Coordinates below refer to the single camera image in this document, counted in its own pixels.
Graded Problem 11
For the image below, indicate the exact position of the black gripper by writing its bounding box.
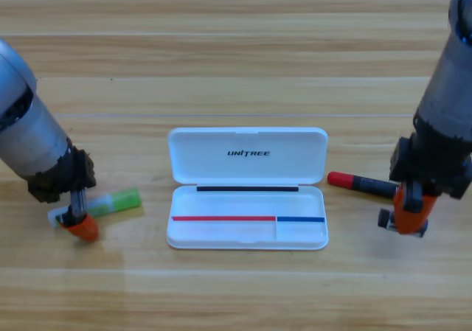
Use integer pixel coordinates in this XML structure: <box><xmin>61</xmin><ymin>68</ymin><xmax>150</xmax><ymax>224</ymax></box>
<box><xmin>27</xmin><ymin>146</ymin><xmax>100</xmax><ymax>242</ymax></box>
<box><xmin>389</xmin><ymin>131</ymin><xmax>472</xmax><ymax>236</ymax></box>

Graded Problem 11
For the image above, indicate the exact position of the black eraser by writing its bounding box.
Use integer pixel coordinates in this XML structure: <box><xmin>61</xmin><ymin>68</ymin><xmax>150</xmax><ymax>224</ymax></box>
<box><xmin>378</xmin><ymin>208</ymin><xmax>429</xmax><ymax>238</ymax></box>

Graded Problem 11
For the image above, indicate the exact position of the green white glue stick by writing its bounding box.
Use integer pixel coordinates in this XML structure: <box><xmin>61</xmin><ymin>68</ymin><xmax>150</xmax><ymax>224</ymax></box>
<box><xmin>46</xmin><ymin>187</ymin><xmax>143</xmax><ymax>229</ymax></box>

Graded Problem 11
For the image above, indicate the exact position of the red black marker pen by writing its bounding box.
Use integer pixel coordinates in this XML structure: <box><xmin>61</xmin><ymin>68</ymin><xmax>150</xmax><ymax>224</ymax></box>
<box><xmin>327</xmin><ymin>171</ymin><xmax>400</xmax><ymax>199</ymax></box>

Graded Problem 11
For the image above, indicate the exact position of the white Unitree pencil case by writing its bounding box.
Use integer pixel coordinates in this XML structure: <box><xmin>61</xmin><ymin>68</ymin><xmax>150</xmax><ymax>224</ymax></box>
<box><xmin>166</xmin><ymin>127</ymin><xmax>329</xmax><ymax>251</ymax></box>

